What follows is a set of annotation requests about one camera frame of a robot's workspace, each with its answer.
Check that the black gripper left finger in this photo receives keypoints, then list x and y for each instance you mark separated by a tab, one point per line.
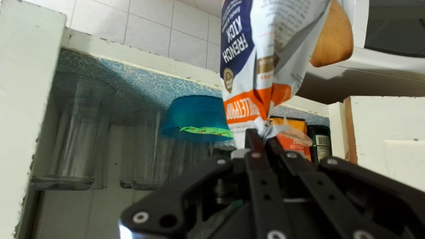
256	186

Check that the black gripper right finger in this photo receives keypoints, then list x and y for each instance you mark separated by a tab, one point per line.
323	194

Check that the orange packet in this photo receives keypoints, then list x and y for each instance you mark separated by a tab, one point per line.
292	142

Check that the closed white cabinet door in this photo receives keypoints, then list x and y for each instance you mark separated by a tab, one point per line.
389	133

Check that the open white cabinet door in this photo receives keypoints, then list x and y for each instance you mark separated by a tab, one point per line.
26	88

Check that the dark jar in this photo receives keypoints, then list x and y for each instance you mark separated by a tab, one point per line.
321	146

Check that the teal blue bowl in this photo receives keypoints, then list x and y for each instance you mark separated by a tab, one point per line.
194	114

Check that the clear drinking glass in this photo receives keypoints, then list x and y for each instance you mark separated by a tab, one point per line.
146	154
70	146

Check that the wooden spoon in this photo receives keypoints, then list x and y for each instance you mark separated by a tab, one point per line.
332	40

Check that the white microwave oven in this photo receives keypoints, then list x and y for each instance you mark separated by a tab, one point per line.
393	27

